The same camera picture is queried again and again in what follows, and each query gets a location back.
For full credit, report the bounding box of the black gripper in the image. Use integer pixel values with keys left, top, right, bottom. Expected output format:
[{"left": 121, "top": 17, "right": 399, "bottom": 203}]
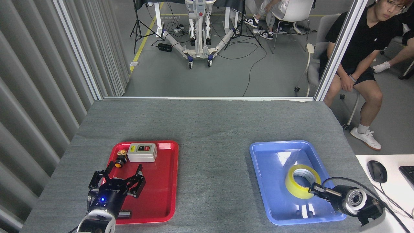
[
  {"left": 308, "top": 183, "right": 349, "bottom": 213},
  {"left": 89, "top": 161, "right": 146, "bottom": 214}
]

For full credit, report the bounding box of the yellow tape roll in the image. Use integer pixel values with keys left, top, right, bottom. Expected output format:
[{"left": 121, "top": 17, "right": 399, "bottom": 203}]
[{"left": 285, "top": 164, "right": 321, "bottom": 199}]

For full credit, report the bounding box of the black orange push button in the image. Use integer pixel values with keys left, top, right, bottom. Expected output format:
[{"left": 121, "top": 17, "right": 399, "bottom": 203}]
[{"left": 114, "top": 150, "right": 128, "bottom": 168}]

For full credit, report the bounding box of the blue plastic tray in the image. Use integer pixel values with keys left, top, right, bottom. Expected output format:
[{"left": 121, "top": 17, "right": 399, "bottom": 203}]
[{"left": 249, "top": 140, "right": 347, "bottom": 226}]

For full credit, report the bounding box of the red plastic tray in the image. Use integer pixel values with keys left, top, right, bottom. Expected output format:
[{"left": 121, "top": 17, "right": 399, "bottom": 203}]
[{"left": 103, "top": 140, "right": 179, "bottom": 225}]

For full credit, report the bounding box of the black computer mouse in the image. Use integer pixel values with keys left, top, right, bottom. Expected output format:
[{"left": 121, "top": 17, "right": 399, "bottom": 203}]
[{"left": 367, "top": 160, "right": 388, "bottom": 183}]

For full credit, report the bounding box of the white desk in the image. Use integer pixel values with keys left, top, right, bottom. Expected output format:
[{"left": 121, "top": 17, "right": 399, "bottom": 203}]
[{"left": 356, "top": 154, "right": 414, "bottom": 233}]

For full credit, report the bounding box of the black keyboard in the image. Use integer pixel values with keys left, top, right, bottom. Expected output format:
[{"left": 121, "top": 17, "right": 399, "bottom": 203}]
[{"left": 399, "top": 166, "right": 414, "bottom": 190}]

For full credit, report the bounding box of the grey felt table cloth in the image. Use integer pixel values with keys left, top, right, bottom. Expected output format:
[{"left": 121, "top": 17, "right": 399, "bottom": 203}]
[{"left": 19, "top": 99, "right": 400, "bottom": 233}]

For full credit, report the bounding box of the person with white shoe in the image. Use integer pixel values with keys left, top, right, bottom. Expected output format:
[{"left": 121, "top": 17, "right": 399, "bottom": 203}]
[{"left": 373, "top": 3, "right": 414, "bottom": 74}]

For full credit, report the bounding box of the white stand on wheels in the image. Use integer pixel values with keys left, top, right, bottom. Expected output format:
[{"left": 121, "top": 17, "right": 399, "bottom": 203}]
[{"left": 162, "top": 0, "right": 235, "bottom": 69}]

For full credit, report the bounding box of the black tripod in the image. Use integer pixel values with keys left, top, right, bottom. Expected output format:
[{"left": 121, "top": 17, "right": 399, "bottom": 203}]
[
  {"left": 129, "top": 0, "right": 164, "bottom": 55},
  {"left": 224, "top": 10, "right": 263, "bottom": 50}
]

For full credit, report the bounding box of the grey white office chair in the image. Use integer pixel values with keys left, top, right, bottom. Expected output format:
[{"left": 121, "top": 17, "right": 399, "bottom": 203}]
[{"left": 294, "top": 14, "right": 361, "bottom": 130}]

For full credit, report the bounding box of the person on grey chair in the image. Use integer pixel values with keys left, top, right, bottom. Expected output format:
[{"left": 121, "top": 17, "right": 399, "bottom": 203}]
[{"left": 319, "top": 0, "right": 408, "bottom": 151}]

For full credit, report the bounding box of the white shell chair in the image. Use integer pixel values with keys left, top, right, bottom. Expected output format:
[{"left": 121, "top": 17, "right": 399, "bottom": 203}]
[{"left": 265, "top": 0, "right": 316, "bottom": 54}]

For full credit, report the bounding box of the person on white chair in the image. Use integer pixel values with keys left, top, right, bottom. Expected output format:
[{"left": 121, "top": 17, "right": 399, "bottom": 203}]
[{"left": 244, "top": 0, "right": 290, "bottom": 40}]

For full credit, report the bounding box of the white two-button switch box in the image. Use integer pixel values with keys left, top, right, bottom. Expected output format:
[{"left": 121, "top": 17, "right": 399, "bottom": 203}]
[{"left": 127, "top": 143, "right": 158, "bottom": 162}]

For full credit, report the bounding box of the silver aluminium rail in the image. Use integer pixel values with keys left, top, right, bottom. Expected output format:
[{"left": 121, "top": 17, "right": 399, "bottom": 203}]
[{"left": 103, "top": 96, "right": 315, "bottom": 101}]

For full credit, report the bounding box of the black floor cable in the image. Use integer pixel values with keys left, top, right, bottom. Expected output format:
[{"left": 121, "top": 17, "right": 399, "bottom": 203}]
[{"left": 217, "top": 39, "right": 267, "bottom": 97}]

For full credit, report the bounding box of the silver aluminium post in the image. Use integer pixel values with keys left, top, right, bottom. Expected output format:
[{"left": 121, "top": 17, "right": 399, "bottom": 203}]
[{"left": 313, "top": 0, "right": 369, "bottom": 101}]

